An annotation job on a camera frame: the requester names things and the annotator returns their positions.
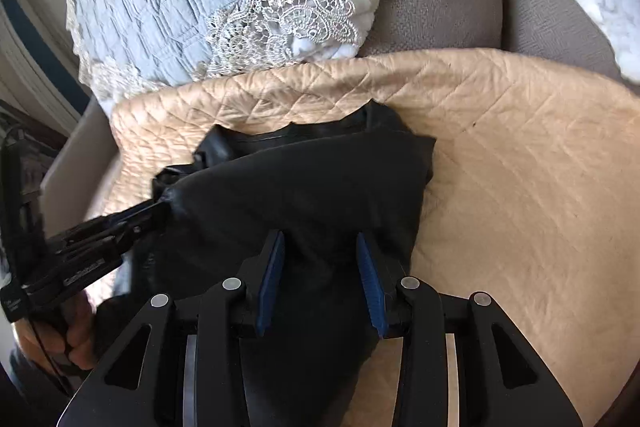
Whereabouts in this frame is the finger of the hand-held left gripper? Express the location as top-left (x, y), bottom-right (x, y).
top-left (49, 201), bottom-right (170, 254)
top-left (74, 215), bottom-right (171, 261)

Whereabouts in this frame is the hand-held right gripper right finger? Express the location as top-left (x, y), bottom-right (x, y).
top-left (355, 231), bottom-right (584, 427)

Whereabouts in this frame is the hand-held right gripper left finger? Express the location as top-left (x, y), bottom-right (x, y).
top-left (56, 228), bottom-right (287, 427)

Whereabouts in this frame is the black leather jacket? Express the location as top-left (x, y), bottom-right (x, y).
top-left (92, 101), bottom-right (437, 427)

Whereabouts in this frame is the person's left hand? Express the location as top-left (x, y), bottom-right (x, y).
top-left (15, 294), bottom-right (101, 371)

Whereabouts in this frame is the dark furniture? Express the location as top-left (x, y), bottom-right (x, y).
top-left (0, 99), bottom-right (66, 188)

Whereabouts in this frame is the beige quilted mat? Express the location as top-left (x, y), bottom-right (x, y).
top-left (85, 48), bottom-right (640, 427)

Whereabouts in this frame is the grey sofa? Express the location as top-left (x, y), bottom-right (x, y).
top-left (40, 0), bottom-right (621, 218)

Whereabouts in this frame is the black cable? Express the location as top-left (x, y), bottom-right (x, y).
top-left (20, 307), bottom-right (68, 380)

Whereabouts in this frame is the blue door frame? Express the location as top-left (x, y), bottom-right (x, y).
top-left (0, 0), bottom-right (93, 112)

